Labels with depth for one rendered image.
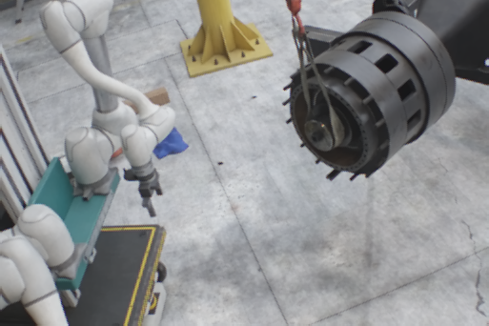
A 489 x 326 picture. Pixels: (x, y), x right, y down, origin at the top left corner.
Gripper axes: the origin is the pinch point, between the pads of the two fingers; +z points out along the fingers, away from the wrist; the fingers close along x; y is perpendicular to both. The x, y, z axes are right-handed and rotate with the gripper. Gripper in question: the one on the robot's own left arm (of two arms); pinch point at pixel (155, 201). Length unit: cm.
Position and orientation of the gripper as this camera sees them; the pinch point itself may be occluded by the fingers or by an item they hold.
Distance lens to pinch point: 241.2
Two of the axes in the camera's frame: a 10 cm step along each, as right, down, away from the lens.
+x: 0.9, -6.1, 7.8
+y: 9.8, -0.8, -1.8
